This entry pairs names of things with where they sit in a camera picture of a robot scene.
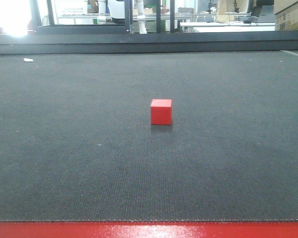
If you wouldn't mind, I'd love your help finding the small white paper scrap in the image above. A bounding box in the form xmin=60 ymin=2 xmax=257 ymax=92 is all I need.
xmin=23 ymin=58 xmax=34 ymax=62

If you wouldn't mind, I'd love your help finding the dark grey carpet mat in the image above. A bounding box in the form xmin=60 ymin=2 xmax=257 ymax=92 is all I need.
xmin=0 ymin=51 xmax=298 ymax=221

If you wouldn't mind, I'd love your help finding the white background table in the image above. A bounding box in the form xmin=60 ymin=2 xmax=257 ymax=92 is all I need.
xmin=180 ymin=21 xmax=275 ymax=33

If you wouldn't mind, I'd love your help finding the red magnetic cube block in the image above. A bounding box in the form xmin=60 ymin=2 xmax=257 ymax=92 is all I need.
xmin=150 ymin=99 xmax=172 ymax=125

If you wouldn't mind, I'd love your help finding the black metal frame stand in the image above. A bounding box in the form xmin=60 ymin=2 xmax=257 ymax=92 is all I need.
xmin=29 ymin=0 xmax=175 ymax=35

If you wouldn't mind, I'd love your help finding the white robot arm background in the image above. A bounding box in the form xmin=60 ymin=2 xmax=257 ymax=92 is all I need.
xmin=136 ymin=0 xmax=147 ymax=34

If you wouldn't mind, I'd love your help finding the brown cardboard box right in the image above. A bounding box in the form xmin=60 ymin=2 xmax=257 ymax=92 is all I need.
xmin=274 ymin=0 xmax=298 ymax=31

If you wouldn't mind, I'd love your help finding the red platform front edge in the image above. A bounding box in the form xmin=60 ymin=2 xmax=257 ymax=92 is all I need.
xmin=0 ymin=222 xmax=298 ymax=238

